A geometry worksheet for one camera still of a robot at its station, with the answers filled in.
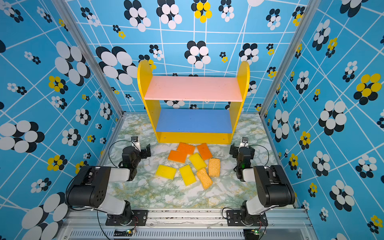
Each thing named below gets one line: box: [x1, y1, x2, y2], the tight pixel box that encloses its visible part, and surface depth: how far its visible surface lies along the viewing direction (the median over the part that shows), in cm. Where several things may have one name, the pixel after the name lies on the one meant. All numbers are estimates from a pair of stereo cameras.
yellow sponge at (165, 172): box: [155, 164, 177, 180], surface depth 91 cm
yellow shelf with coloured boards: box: [137, 60, 250, 145], surface depth 99 cm
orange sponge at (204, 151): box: [197, 143, 213, 161], surface depth 101 cm
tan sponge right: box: [208, 158, 221, 178], surface depth 90 cm
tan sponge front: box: [197, 168, 213, 190], surface depth 86 cm
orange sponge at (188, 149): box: [177, 142, 196, 155], surface depth 101 cm
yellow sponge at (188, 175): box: [179, 164, 197, 187], surface depth 89 cm
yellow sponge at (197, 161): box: [189, 153, 207, 170], surface depth 96 cm
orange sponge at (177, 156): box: [168, 150, 188, 164], surface depth 98 cm
